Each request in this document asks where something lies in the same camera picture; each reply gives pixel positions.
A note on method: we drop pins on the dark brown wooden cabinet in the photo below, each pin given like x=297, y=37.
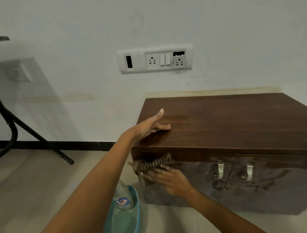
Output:
x=223, y=148

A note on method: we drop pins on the person's left thumb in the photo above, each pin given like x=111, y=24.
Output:
x=159, y=114

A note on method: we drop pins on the person's right forearm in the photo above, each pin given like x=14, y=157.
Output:
x=223, y=213

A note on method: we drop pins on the light blue plastic basin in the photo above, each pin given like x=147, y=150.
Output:
x=127, y=216

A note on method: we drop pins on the small white wall plate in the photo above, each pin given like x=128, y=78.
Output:
x=18, y=72

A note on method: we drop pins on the checkered cleaning cloth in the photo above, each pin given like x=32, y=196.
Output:
x=151, y=168

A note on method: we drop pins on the black metal stand leg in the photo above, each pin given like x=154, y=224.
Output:
x=33, y=134

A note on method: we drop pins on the white wall switch panel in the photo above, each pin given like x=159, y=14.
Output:
x=154, y=58

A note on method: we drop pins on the person's left forearm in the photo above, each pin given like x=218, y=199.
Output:
x=96, y=182

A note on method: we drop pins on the person's right fingers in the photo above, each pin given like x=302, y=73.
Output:
x=158, y=174

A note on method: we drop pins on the person's right hand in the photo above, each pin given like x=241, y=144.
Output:
x=171, y=181

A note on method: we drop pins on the person's left hand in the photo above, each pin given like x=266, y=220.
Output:
x=148, y=126

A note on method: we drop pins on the clear plastic bottle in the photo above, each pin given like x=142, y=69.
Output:
x=123, y=198

